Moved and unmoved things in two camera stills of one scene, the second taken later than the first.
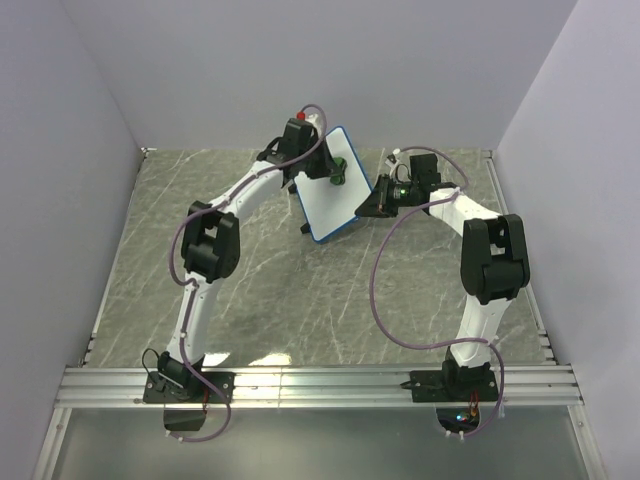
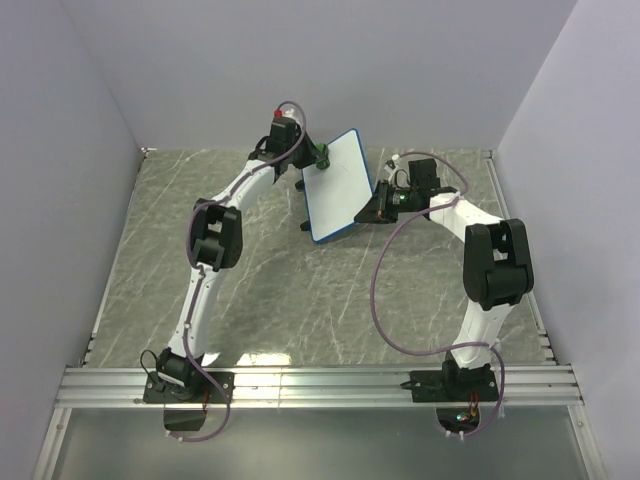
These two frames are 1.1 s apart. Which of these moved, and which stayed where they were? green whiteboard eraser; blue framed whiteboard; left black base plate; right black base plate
Moved: blue framed whiteboard; green whiteboard eraser
Stayed: right black base plate; left black base plate
